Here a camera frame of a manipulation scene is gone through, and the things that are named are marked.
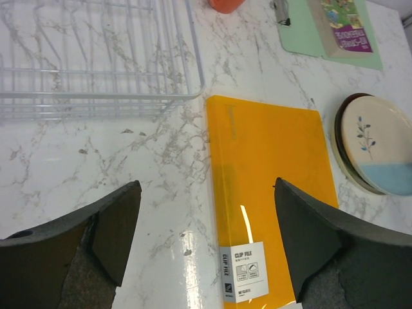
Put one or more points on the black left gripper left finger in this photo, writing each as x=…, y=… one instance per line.
x=75, y=261

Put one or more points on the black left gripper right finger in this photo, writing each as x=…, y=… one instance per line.
x=337, y=260

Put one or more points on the cream leaf pattern plate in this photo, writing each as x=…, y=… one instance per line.
x=376, y=138

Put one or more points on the green cream branch plate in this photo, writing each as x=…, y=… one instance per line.
x=354, y=179

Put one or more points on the orange plastic folder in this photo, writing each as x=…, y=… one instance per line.
x=252, y=145

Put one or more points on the green clipboard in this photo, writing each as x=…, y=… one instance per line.
x=298, y=33

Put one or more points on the purple book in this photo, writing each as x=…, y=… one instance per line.
x=340, y=29

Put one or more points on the orange mug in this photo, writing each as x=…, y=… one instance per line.
x=225, y=6

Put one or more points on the white wire dish rack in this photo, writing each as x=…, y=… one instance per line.
x=97, y=59

